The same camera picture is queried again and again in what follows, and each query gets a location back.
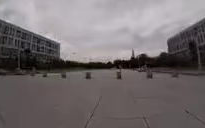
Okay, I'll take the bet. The row of bollards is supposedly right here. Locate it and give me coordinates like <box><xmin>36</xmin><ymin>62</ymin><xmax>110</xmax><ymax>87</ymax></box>
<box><xmin>29</xmin><ymin>66</ymin><xmax>180</xmax><ymax>80</ymax></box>

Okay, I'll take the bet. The thin tower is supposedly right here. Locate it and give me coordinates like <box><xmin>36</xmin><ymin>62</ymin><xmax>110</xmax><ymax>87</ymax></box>
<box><xmin>131</xmin><ymin>49</ymin><xmax>136</xmax><ymax>60</ymax></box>

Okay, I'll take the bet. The grey paved plaza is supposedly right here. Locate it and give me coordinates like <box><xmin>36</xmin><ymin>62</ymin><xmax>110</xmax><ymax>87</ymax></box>
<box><xmin>0</xmin><ymin>68</ymin><xmax>205</xmax><ymax>128</ymax></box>

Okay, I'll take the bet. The row of trees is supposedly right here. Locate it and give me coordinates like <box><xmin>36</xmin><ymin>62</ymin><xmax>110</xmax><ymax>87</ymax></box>
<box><xmin>19</xmin><ymin>48</ymin><xmax>204</xmax><ymax>71</ymax></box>

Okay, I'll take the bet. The tall building with gridded windows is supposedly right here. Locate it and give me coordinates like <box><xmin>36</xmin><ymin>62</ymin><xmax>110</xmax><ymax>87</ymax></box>
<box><xmin>0</xmin><ymin>15</ymin><xmax>62</xmax><ymax>70</ymax></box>

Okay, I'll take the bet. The large grey building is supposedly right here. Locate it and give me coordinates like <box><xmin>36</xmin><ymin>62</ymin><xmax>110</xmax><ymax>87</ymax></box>
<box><xmin>166</xmin><ymin>13</ymin><xmax>205</xmax><ymax>66</ymax></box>

